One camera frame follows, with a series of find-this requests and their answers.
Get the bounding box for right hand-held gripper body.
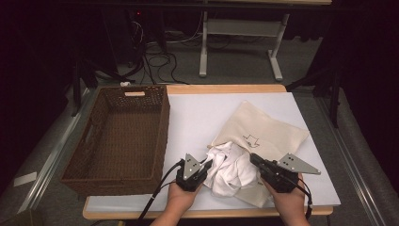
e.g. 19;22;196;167
259;152;322;194

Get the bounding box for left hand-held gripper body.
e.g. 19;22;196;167
175;153;211;193

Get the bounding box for white shirt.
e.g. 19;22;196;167
202;140;262;199

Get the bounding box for cream drawstring laundry bag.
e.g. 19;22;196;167
206;100;311;209

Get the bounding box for brown wicker basket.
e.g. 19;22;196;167
59;84;171;198

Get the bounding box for person's left hand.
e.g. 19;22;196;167
166;180;202;219

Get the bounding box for person's right hand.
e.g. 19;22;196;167
262;173;311;222

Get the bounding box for white table mat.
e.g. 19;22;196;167
85;91;343;213

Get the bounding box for black stand leg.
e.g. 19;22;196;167
285;62;343;129
70;58;136;118

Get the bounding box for grey floor tape strip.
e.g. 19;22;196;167
12;171;38;188

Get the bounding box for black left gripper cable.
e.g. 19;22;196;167
136;159;186;226

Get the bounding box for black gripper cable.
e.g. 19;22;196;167
136;159;186;226
281;175;314;220

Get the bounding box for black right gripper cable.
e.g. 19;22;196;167
281;175;314;220

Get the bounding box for metal floor rail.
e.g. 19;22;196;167
315;96;388;226
20;87;99;212

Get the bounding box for black floor cables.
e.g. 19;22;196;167
130;20;190;86

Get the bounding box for white metal desk frame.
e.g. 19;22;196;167
199;10;291;83

